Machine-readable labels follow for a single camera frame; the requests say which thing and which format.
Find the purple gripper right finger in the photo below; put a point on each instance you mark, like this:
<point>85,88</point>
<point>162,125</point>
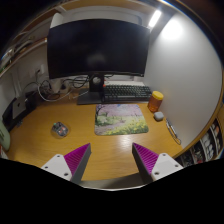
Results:
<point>153,166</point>

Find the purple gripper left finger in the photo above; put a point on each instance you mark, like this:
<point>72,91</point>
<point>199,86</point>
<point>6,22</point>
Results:
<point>71,166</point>

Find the silver pen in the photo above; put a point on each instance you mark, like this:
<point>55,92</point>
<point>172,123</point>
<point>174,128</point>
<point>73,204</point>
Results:
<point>172,131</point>

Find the black mechanical keyboard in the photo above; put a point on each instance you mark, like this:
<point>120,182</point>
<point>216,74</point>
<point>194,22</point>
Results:
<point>123,93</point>

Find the pale green object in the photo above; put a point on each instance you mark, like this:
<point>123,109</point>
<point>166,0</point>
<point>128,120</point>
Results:
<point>4,136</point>

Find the black computer monitor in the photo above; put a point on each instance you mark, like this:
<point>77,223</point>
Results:
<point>99,46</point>

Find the transparent computer mouse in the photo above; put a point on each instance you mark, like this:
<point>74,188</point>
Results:
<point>60,129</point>

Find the wooden wall shelf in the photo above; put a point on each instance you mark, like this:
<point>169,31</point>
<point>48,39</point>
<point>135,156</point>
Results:
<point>34,32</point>

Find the black monitor stand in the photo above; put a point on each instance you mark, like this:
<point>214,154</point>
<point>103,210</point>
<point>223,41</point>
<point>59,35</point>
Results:
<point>92,94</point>

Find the cherry blossom mouse pad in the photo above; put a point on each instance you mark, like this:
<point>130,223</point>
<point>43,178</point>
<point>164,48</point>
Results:
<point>119,119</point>

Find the silver mac mini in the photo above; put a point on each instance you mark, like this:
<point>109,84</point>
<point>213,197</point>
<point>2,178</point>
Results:
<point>19,106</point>

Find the black box under mac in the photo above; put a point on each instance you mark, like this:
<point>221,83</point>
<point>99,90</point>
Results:
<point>11,122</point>

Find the orange jar with yellow lid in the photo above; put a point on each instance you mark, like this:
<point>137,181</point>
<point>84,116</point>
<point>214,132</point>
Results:
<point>155,101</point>

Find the white light strip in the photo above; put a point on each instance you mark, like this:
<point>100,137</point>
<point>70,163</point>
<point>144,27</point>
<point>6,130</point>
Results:
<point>154,19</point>

